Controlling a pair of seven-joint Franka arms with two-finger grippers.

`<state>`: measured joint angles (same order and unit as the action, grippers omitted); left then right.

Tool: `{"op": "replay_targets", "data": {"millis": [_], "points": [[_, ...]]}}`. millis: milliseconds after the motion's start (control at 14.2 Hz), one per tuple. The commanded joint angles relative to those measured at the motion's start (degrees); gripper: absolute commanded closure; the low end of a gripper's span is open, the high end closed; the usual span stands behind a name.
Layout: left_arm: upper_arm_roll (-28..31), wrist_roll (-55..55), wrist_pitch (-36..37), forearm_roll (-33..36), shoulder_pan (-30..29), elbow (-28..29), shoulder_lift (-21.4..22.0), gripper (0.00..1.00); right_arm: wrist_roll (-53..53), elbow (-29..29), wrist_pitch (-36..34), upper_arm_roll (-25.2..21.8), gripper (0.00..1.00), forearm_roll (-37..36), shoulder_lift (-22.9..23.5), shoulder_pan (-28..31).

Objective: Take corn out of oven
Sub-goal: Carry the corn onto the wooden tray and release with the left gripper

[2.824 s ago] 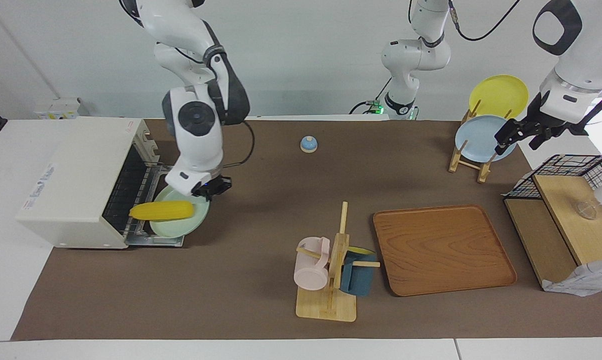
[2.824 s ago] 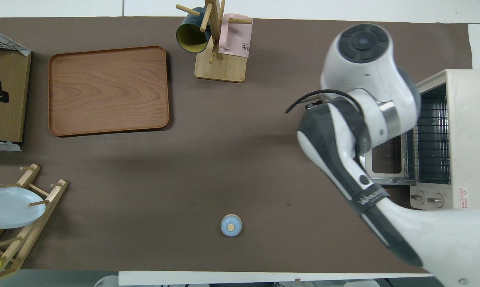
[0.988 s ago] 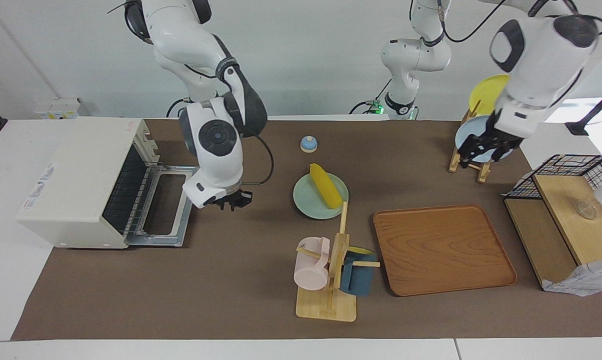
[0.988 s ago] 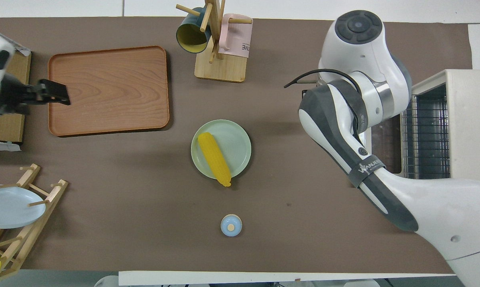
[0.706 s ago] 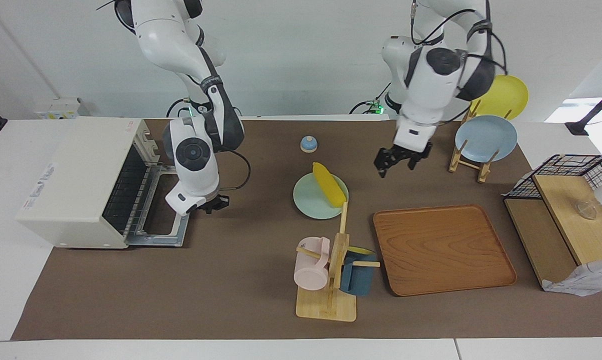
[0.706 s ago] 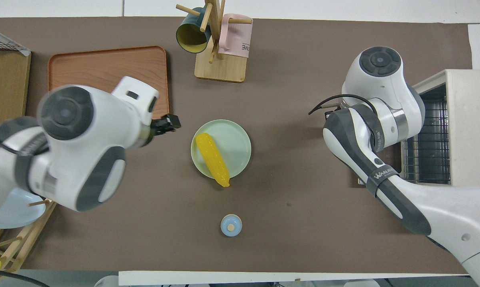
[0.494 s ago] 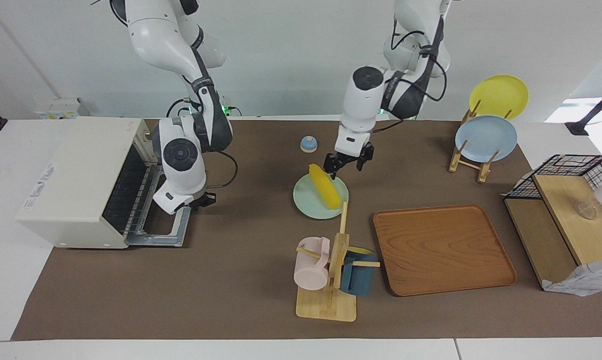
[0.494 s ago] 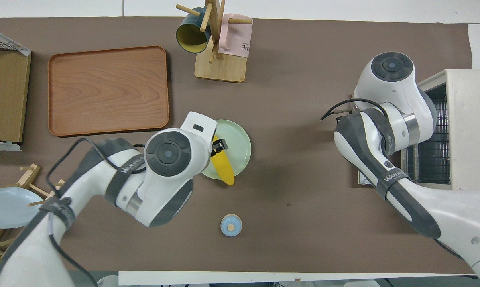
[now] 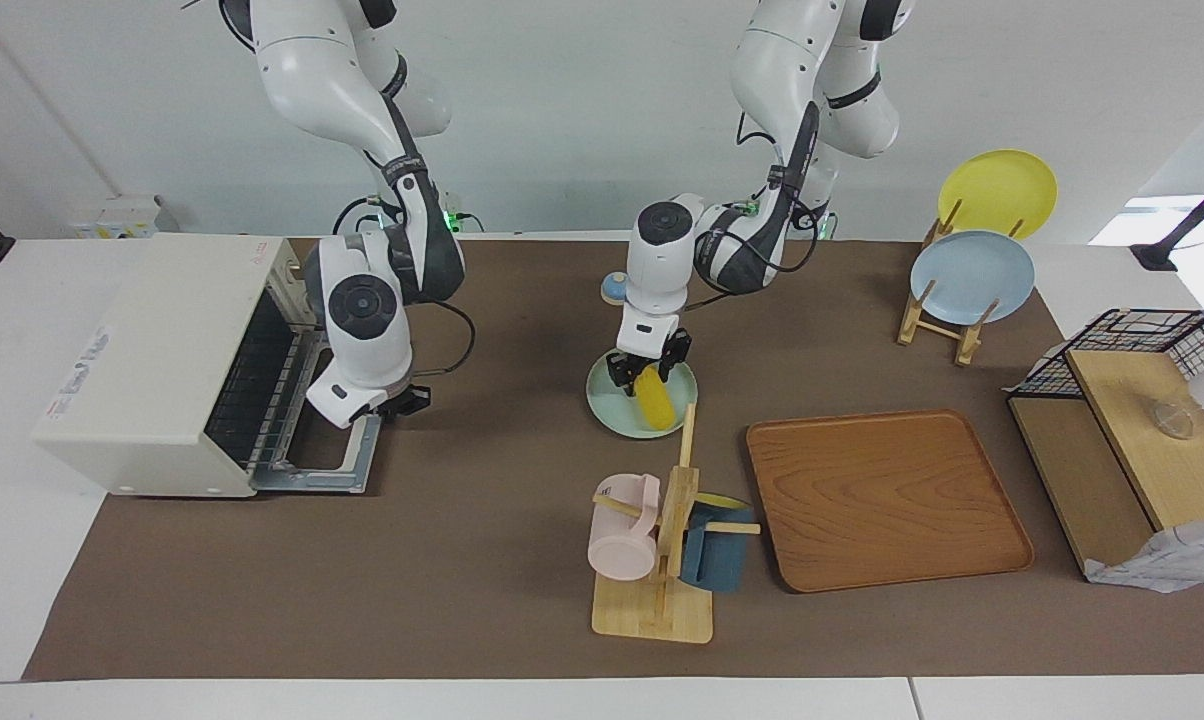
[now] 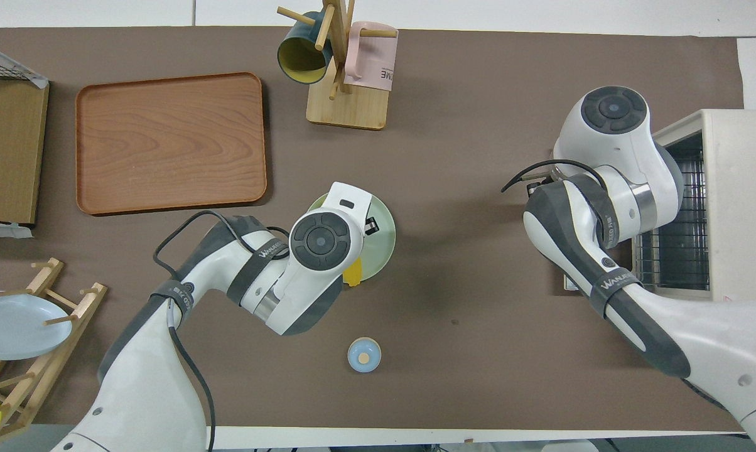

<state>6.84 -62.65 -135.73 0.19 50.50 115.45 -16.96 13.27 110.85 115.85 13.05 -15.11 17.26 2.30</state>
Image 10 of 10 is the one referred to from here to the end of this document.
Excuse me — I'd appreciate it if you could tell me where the pale green plate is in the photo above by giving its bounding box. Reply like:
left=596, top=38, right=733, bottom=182
left=306, top=191, right=396, bottom=283

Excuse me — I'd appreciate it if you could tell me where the white toaster oven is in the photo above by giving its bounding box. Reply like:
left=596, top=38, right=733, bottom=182
left=632, top=109, right=756, bottom=303

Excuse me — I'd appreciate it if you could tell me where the wooden mug tree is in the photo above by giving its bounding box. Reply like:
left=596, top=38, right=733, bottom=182
left=276, top=0, right=399, bottom=131

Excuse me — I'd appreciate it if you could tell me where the small blue bell wooden knob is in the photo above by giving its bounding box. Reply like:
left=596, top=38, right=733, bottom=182
left=347, top=337, right=382, bottom=374

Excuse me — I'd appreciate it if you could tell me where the brown table mat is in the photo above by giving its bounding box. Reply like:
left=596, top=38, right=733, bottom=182
left=0, top=26, right=756, bottom=435

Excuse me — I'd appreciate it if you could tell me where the pink mug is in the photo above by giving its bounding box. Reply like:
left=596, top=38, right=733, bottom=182
left=343, top=21, right=399, bottom=92

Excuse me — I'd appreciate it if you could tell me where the dark blue mug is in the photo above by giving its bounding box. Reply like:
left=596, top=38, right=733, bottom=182
left=277, top=11, right=333, bottom=85

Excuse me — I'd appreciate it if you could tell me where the brown wooden tray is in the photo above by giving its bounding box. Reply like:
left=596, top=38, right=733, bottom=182
left=75, top=72, right=268, bottom=216

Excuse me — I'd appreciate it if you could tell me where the wooden plate rack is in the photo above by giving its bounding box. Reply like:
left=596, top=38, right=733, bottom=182
left=0, top=257, right=109, bottom=448

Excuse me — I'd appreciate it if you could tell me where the light blue plate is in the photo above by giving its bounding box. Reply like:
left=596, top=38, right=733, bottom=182
left=0, top=290, right=73, bottom=361

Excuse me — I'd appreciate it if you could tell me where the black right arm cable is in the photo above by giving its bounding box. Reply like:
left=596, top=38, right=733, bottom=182
left=502, top=159, right=606, bottom=193

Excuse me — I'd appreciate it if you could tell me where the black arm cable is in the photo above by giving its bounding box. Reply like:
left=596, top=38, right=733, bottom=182
left=502, top=159, right=606, bottom=193
left=153, top=210, right=291, bottom=452

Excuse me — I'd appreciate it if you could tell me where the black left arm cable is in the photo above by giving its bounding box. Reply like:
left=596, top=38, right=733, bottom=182
left=153, top=210, right=291, bottom=452

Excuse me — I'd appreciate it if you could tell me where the metal wire oven rack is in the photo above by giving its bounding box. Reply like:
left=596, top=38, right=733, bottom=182
left=635, top=134, right=711, bottom=291

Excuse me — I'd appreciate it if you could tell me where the wooden shelf with wire basket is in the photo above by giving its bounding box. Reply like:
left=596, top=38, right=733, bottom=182
left=0, top=39, right=50, bottom=227

